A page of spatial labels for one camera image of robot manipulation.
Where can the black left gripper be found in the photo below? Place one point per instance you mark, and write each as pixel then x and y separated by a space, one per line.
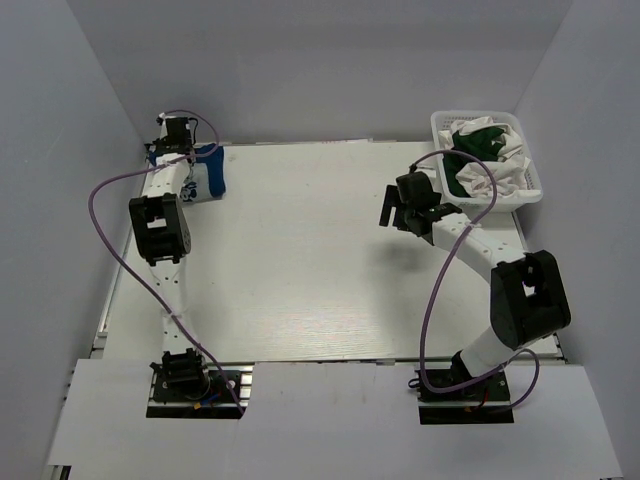
pixel 160 142

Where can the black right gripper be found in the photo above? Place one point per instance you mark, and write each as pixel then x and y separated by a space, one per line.
pixel 392 199

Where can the blue t shirt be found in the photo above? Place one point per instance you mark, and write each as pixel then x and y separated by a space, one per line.
pixel 193 175

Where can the dark green t shirt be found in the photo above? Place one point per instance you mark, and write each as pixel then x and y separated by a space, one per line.
pixel 484 144

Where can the white t shirt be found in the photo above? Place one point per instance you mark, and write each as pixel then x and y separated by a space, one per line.
pixel 475 179

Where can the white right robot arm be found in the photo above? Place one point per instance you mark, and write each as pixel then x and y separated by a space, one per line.
pixel 527 299

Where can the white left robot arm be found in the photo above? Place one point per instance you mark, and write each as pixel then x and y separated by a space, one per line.
pixel 163 240

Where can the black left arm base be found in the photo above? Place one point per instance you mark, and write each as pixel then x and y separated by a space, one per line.
pixel 185 386

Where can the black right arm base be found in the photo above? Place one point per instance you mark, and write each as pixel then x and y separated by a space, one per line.
pixel 488 402

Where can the white cloth in basket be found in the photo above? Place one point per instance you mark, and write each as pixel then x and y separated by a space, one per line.
pixel 457 127

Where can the white plastic basket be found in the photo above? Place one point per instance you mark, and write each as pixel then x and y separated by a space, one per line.
pixel 518 167

